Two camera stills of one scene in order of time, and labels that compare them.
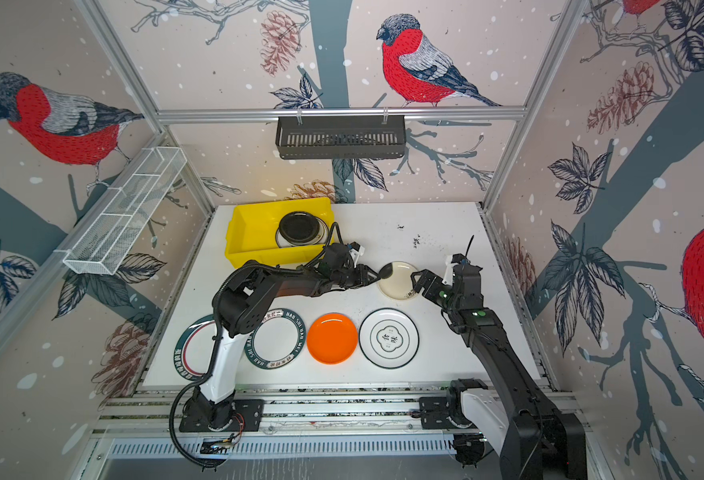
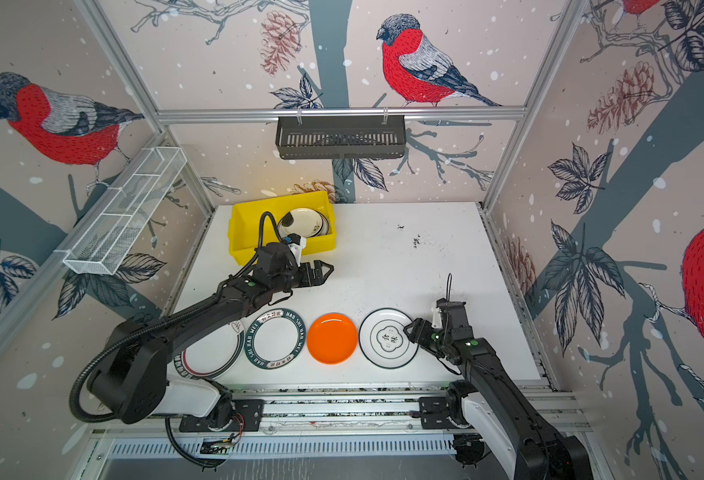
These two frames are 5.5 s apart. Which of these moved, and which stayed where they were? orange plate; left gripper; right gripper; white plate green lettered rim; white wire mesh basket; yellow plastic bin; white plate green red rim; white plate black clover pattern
Moved: right gripper; left gripper
Stayed: yellow plastic bin; white plate green lettered rim; white plate black clover pattern; orange plate; white plate green red rim; white wire mesh basket
